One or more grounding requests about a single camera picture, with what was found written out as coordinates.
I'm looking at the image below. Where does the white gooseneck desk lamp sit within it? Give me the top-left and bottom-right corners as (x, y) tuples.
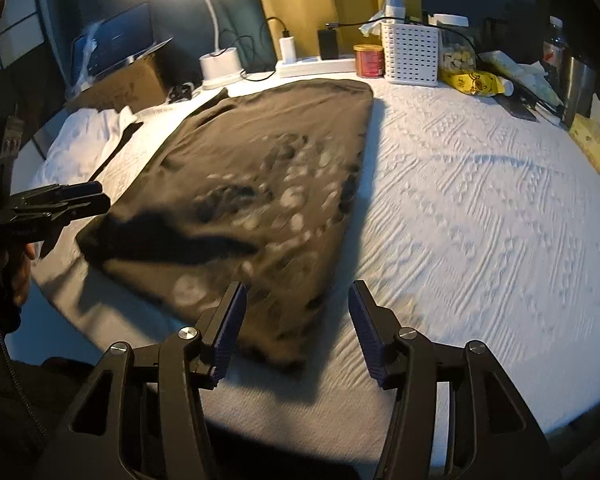
(154, 0), (247, 92)

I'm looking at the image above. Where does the black strap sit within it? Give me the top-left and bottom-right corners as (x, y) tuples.
(87, 120), (145, 182)

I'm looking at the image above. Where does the crumpled white tissue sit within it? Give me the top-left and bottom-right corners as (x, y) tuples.
(359, 9), (386, 37)

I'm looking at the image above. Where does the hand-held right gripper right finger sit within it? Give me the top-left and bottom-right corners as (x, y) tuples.
(349, 280), (563, 480)

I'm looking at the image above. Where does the clear plastic water bottle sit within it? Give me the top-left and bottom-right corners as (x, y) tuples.
(542, 15), (569, 77)

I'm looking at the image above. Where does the glass jar with white lid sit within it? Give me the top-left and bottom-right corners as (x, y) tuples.
(432, 13), (477, 79)

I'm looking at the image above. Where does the white plastic packet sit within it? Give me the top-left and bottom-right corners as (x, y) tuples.
(479, 49), (562, 107)

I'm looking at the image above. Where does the person's dark clothing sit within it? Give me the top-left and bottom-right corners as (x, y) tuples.
(0, 354), (97, 480)

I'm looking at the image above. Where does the tablet with dark screen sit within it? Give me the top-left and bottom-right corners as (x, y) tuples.
(71, 2), (174, 79)

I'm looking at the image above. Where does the brown cardboard box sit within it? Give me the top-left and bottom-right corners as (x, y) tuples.
(64, 52), (174, 114)

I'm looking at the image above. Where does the red tin can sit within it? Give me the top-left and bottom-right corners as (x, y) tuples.
(353, 43), (385, 79)

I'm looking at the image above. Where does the dark smartphone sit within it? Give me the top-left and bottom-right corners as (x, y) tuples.
(494, 90), (539, 122)

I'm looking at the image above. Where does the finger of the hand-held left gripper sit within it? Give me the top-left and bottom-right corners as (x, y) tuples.
(11, 181), (104, 206)
(30, 194), (112, 226)

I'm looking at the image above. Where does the white cloth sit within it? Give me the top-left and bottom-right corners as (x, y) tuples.
(27, 105), (142, 192)

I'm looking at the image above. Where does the stainless steel tumbler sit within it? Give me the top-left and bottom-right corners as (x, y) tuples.
(559, 54), (597, 122)

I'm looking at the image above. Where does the black adapter cable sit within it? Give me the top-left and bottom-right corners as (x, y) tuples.
(326, 18), (423, 31)

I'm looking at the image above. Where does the white textured blanket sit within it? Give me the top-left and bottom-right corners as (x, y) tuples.
(27, 67), (600, 442)

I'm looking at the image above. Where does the brown t-shirt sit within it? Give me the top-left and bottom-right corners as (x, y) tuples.
(75, 78), (377, 377)

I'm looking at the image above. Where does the black charger cable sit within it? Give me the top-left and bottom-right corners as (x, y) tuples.
(219, 16), (291, 83)

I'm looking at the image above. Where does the yellow snack bag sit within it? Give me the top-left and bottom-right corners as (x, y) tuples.
(439, 69), (515, 97)

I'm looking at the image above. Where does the braided black cable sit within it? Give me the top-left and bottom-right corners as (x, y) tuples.
(0, 299), (49, 442)

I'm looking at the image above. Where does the dark curtain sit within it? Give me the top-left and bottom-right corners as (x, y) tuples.
(45, 0), (277, 87)

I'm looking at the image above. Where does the person's left hand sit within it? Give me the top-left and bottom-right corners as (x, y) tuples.
(7, 242), (37, 307)

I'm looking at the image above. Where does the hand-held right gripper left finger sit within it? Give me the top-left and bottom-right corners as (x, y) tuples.
(37, 281), (248, 480)

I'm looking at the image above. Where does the black power adapter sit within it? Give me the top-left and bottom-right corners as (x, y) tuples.
(317, 28), (340, 61)

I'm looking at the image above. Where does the yellow tissue box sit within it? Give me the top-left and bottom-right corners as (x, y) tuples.
(568, 112), (600, 177)

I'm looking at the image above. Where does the white perforated plastic basket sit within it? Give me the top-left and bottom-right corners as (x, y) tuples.
(380, 18), (441, 85)

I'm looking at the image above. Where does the white power strip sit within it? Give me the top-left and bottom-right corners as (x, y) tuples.
(274, 55), (359, 79)

